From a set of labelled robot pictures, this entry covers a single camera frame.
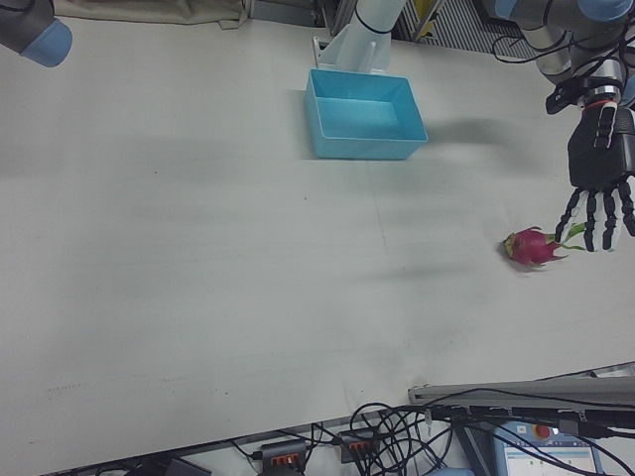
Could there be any robot hand black white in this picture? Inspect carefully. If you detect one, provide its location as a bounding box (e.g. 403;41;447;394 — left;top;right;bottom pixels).
554;96;635;254

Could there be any pink dragon fruit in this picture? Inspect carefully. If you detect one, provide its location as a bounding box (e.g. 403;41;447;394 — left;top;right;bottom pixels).
499;221;587;272

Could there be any grey ribbed panel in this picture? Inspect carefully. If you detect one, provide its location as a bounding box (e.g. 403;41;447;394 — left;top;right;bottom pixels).
396;0;530;57

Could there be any dark grey box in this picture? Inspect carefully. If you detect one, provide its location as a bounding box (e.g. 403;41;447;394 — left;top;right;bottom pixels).
473;0;501;24

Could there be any light blue plastic bin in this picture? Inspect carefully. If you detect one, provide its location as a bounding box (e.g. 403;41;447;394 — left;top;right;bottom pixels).
303;67;429;162

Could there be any long black bar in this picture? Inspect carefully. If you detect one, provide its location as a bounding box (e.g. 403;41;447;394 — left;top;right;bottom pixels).
431;404;635;440

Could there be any teach pendant with red button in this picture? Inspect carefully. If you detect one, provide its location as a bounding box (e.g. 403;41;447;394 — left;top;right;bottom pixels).
488;418;635;476

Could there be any black hub with orange switches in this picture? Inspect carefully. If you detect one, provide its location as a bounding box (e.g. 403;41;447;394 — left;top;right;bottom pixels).
338;429;381;465
260;439;309;472

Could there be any dark flat box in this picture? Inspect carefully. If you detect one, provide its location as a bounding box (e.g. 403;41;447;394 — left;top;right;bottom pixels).
162;456;210;476

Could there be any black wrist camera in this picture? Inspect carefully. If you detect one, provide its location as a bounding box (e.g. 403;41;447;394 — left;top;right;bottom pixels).
545;78;591;115

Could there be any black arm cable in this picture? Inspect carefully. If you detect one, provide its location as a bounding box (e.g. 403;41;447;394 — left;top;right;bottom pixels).
490;29;635;100

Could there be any yellow black post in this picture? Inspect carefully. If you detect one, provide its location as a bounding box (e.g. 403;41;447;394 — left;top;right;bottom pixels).
414;0;442;41

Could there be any aluminium rail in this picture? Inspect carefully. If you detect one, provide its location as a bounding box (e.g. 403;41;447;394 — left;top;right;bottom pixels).
407;361;635;413

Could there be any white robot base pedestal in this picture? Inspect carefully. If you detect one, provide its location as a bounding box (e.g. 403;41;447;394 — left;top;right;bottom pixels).
311;0;406;76

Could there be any aluminium frame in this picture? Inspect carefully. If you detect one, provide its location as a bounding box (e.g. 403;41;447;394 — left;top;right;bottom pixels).
245;0;358;25

